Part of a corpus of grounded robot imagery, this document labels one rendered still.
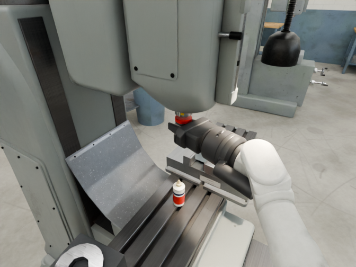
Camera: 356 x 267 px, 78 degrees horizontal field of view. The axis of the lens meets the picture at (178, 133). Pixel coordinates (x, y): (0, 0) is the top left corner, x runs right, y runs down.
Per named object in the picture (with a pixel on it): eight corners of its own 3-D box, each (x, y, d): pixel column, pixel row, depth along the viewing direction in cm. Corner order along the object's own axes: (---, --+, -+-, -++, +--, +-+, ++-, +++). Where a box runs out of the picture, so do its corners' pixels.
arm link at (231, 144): (237, 125, 50) (285, 147, 43) (238, 156, 58) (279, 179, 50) (203, 155, 46) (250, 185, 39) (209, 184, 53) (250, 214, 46)
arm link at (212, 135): (208, 108, 60) (245, 124, 53) (205, 138, 65) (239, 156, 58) (172, 123, 53) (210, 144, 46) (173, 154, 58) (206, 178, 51)
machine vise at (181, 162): (258, 182, 87) (264, 160, 81) (245, 208, 76) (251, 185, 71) (183, 152, 103) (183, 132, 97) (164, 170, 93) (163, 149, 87)
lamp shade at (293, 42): (301, 67, 44) (311, 33, 40) (264, 65, 45) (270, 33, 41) (291, 58, 50) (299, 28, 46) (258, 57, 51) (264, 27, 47)
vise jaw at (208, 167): (230, 159, 88) (231, 151, 86) (217, 178, 79) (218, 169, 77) (216, 154, 91) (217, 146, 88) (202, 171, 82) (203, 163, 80)
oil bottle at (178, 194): (186, 201, 79) (187, 178, 73) (180, 208, 76) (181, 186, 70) (176, 196, 81) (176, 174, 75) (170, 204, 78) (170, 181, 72)
